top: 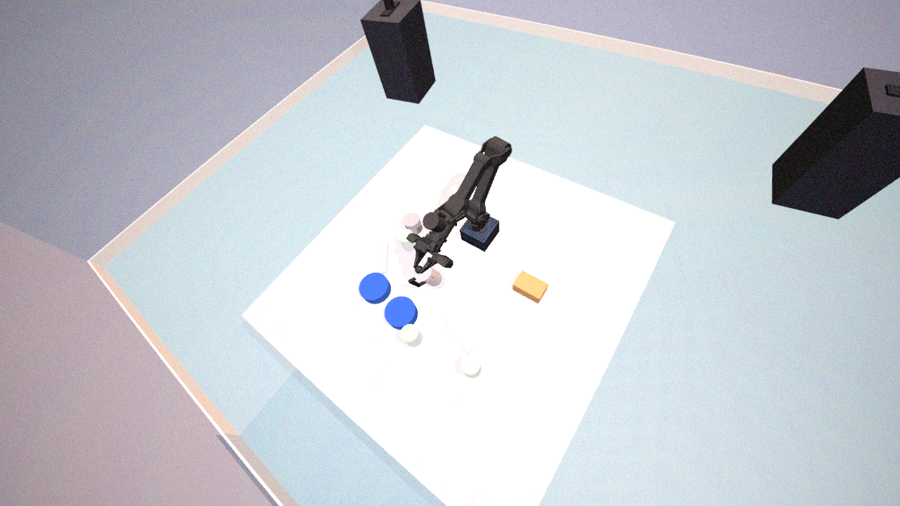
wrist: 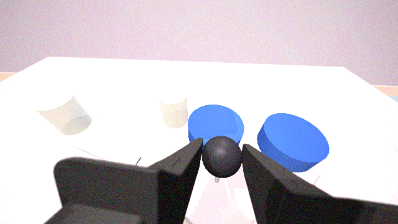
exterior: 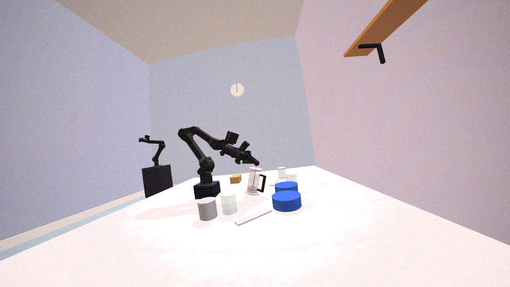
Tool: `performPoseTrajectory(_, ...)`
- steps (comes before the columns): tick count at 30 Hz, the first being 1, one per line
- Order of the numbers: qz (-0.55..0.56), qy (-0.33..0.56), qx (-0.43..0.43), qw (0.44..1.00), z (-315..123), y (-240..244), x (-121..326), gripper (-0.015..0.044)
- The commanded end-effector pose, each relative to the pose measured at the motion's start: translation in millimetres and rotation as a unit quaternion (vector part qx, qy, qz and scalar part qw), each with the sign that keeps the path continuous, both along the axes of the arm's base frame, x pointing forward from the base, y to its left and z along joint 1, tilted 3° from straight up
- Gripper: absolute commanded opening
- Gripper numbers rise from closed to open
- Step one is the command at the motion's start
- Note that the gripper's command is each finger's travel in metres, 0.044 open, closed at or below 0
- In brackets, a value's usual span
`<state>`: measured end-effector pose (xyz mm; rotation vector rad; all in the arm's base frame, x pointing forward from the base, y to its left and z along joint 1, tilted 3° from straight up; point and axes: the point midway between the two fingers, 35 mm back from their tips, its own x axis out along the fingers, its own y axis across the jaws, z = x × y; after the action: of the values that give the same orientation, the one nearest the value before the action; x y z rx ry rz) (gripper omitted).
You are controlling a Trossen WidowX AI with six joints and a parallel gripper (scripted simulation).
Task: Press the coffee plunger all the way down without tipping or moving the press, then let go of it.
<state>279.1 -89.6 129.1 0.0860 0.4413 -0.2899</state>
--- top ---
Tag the orange rectangular block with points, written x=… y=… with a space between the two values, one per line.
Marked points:
x=530 y=287

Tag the white flat bar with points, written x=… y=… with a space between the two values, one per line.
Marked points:
x=383 y=257
x=458 y=336

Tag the blue short cylinder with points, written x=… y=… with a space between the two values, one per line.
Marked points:
x=374 y=288
x=400 y=311

